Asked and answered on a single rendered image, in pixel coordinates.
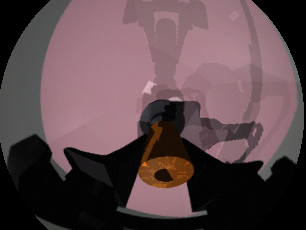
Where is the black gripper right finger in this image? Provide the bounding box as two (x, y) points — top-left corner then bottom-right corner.
(182, 136), (263, 212)

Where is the dark round pedestal with short shaft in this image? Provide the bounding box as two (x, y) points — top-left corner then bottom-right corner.
(140, 99), (185, 135)

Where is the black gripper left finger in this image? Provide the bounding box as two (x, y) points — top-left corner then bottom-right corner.
(64, 134), (148, 208)

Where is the orange knob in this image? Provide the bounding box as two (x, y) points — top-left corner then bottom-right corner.
(138, 122), (194, 188)

